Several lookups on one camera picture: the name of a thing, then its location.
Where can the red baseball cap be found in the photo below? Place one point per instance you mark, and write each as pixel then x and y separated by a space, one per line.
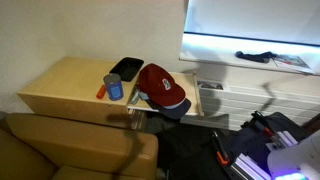
pixel 154 75

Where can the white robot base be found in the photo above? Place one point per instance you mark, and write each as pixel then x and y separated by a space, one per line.
pixel 303 158

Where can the wooden sliding tray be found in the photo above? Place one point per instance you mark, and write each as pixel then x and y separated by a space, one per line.
pixel 189 83

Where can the black plastic tray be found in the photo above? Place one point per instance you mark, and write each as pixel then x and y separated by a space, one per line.
pixel 127 68

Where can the white window sill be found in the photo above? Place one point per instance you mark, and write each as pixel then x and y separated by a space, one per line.
pixel 222 50

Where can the black cloth on sill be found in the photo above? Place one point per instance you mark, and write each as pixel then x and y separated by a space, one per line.
pixel 260 58

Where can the magazine on sill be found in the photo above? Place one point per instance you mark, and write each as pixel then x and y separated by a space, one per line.
pixel 292 62

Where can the navy light-blue baseball cap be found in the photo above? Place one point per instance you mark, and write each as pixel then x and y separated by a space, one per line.
pixel 175 111

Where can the small card on radiator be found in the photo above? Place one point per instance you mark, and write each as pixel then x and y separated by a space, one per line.
pixel 212 85

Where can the blue cylindrical can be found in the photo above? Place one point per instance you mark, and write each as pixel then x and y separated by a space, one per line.
pixel 114 86

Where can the orange marker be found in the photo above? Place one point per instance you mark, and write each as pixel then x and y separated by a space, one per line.
pixel 101 92

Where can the white radiator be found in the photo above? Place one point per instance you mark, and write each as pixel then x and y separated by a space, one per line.
pixel 296 95

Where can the black orange clamp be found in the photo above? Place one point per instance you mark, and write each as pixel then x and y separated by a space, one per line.
pixel 221 154

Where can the wooden cabinet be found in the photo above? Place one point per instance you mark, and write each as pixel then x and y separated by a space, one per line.
pixel 68 90

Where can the dark bag with tools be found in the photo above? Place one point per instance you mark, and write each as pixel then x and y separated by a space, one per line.
pixel 249 147

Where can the tan leather sofa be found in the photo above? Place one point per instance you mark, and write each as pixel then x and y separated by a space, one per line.
pixel 36 147

